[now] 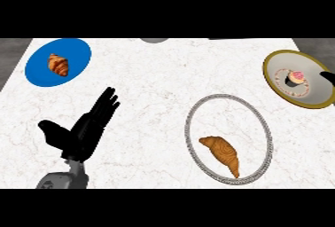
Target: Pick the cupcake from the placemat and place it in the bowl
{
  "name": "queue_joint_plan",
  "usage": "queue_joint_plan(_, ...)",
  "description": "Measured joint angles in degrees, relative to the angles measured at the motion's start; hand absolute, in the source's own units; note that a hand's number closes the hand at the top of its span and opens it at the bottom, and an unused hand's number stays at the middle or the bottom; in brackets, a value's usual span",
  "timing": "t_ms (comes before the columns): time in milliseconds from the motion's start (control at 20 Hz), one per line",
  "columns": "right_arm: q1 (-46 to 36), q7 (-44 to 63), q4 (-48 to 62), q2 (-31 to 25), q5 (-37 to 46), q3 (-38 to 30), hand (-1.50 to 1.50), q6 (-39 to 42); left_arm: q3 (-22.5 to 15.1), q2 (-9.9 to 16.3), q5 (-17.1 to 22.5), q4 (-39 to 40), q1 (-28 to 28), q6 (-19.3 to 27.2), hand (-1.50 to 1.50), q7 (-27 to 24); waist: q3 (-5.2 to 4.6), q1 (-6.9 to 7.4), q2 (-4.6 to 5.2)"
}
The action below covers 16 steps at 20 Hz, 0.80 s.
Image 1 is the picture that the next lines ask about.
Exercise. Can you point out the long brown croissant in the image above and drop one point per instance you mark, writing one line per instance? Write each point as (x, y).
(223, 152)

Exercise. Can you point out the white bowl with grey rim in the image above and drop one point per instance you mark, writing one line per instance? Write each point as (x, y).
(230, 118)

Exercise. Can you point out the blue oval plate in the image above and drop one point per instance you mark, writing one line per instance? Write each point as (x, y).
(38, 71)

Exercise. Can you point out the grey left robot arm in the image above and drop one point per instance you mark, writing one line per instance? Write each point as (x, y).
(65, 178)

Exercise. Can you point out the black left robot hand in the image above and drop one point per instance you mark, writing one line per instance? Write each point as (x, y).
(87, 130)

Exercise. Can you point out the small brown croissant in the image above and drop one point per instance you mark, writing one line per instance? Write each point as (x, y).
(57, 65)

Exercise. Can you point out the grey placemat with gold rim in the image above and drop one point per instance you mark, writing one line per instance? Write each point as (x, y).
(308, 74)

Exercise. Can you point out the grey round object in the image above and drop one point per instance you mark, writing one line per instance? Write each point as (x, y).
(153, 40)

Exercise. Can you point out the pink frosted cupcake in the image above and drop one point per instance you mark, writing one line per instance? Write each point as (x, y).
(295, 78)

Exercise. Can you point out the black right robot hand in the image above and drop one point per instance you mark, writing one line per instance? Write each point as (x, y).
(327, 76)

